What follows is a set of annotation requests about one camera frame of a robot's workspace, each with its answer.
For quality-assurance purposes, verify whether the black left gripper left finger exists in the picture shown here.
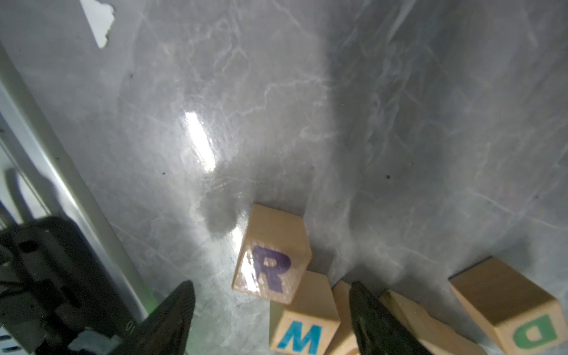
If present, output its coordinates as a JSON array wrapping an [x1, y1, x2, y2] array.
[[111, 280, 196, 355]]

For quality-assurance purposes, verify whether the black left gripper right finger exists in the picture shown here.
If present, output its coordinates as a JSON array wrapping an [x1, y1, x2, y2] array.
[[349, 281, 430, 355]]

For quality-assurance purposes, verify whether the plain wooden letter block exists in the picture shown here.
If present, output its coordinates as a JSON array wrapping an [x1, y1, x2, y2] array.
[[380, 290, 486, 355]]

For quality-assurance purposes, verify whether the wooden M letter block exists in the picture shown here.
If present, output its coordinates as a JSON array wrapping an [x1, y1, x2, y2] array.
[[269, 271, 341, 355]]

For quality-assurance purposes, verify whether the wooden D letter block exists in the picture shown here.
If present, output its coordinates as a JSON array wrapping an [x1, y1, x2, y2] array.
[[449, 257, 567, 354]]

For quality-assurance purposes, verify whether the wooden R letter block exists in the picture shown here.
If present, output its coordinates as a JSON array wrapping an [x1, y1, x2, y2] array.
[[232, 204, 312, 305]]

